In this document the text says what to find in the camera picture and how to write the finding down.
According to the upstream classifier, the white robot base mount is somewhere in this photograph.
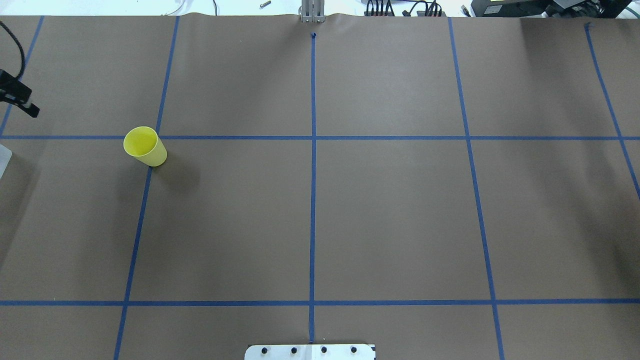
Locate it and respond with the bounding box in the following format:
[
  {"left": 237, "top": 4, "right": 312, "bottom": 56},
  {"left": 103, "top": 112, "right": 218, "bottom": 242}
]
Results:
[{"left": 244, "top": 343, "right": 377, "bottom": 360}]

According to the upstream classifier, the yellow plastic cup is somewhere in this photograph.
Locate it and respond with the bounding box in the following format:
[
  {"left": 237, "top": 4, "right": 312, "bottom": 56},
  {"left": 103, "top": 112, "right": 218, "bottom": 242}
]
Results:
[{"left": 123, "top": 126, "right": 168, "bottom": 167}]

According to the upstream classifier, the clear plastic bin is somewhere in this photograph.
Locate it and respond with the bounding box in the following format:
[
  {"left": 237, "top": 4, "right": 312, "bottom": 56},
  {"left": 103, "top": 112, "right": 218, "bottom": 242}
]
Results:
[{"left": 0, "top": 144, "right": 13, "bottom": 179}]

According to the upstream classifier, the aluminium frame post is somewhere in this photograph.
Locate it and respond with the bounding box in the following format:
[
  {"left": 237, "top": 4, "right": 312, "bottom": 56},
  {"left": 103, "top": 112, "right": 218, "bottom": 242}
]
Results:
[{"left": 298, "top": 0, "right": 326, "bottom": 24}]

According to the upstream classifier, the black power strip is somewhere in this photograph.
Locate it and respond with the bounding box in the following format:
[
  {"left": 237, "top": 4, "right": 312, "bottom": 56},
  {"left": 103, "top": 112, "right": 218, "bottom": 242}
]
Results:
[{"left": 359, "top": 0, "right": 447, "bottom": 18}]

